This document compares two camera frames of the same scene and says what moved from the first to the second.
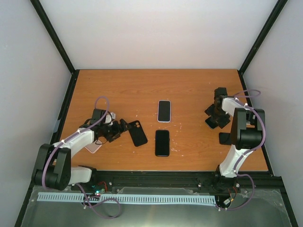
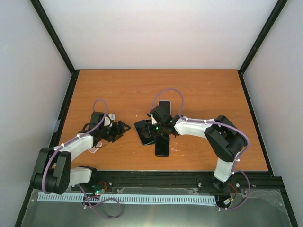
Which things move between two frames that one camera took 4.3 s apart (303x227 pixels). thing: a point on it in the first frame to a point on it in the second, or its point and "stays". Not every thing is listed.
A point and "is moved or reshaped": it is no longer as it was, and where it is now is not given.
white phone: (164, 110) stays
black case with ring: (138, 134) to (145, 130)
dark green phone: (211, 122) is moved or reshaped
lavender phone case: (164, 111) stays
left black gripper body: (111, 132) stays
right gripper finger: (224, 121) to (145, 131)
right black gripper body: (218, 114) to (160, 130)
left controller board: (99, 188) stays
